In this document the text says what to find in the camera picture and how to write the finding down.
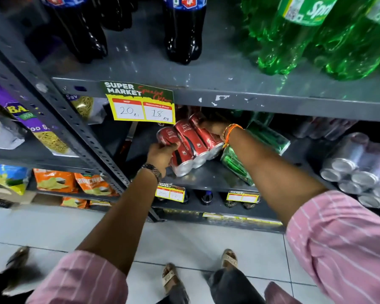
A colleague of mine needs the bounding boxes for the dark cola bottle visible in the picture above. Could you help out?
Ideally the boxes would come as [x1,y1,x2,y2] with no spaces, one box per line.
[39,0,108,64]
[94,0,137,32]
[162,0,208,65]

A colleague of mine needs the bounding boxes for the small yellow price tag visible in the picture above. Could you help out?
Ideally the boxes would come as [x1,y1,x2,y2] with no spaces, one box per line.
[226,191,260,204]
[155,183,186,203]

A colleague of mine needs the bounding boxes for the large yellow price tag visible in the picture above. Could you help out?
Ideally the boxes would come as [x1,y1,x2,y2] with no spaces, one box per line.
[101,80,176,125]

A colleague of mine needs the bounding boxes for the shrink-wrapped pack of red cans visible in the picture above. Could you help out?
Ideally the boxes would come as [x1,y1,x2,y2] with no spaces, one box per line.
[156,112,225,178]

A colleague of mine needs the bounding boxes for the yellow shelf edge strip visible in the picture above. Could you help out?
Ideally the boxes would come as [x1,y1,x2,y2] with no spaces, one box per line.
[202,212,284,226]

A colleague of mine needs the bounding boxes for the shrink-wrapped pack of green cans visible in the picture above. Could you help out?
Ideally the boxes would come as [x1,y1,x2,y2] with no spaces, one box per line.
[220,146,256,187]
[246,119,291,156]

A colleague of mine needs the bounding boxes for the beige right sandal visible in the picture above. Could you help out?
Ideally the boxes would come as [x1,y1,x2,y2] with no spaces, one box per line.
[221,249,239,269]

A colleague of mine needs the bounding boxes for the grey metal shelf rack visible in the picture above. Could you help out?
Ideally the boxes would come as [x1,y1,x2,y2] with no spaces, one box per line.
[0,0,380,234]

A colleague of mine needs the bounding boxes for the clear noodle snack packet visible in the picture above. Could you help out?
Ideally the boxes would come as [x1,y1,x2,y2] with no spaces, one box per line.
[65,94,107,125]

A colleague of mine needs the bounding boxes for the shrink-wrapped pack of silver cans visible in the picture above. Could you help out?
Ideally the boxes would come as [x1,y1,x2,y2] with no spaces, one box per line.
[319,132,380,210]

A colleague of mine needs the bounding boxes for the person's left hand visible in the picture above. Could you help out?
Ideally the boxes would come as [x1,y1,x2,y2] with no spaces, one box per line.
[147,142,182,172]

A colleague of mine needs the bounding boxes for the orange chip packet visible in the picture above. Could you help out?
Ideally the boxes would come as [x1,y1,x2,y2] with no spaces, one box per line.
[60,196,90,209]
[34,168,79,194]
[74,173,118,197]

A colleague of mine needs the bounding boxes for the silver metal wrist watch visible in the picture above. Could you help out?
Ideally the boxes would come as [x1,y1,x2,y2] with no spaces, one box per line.
[137,163,163,184]

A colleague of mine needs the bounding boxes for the person's right forearm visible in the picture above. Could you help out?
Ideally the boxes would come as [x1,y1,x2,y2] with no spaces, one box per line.
[225,128,329,226]

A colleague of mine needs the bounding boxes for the purple noodle snack packet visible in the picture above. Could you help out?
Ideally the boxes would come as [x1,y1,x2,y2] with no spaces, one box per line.
[0,75,78,157]

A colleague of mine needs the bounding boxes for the person's left forearm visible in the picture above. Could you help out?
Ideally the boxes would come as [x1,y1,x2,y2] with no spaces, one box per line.
[77,169,171,276]

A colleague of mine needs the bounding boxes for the beige sandal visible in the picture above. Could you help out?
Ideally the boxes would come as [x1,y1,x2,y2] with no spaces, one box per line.
[221,249,239,269]
[162,263,182,296]

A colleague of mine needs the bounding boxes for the orange thread bracelet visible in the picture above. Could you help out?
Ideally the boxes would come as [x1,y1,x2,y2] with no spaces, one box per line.
[222,123,244,149]

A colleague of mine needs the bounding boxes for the pink striped shirt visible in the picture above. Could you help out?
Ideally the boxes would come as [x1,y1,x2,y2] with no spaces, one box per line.
[26,190,380,304]

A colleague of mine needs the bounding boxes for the shrink-wrapped pack of pale cans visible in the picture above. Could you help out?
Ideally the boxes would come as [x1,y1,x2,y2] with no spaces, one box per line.
[292,116,359,140]

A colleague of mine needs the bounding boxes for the beige left sandal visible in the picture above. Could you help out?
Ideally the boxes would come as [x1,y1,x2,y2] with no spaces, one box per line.
[162,263,182,296]

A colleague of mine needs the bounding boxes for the person's right hand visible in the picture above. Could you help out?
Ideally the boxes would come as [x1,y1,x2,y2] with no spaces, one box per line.
[198,119,231,144]

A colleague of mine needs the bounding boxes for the green soda bottle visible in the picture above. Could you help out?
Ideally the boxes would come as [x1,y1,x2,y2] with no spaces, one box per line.
[257,0,340,76]
[324,0,380,81]
[240,0,284,42]
[303,3,372,62]

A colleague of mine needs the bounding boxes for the dark trousers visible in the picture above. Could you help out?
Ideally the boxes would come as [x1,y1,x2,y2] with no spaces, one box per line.
[157,267,266,304]

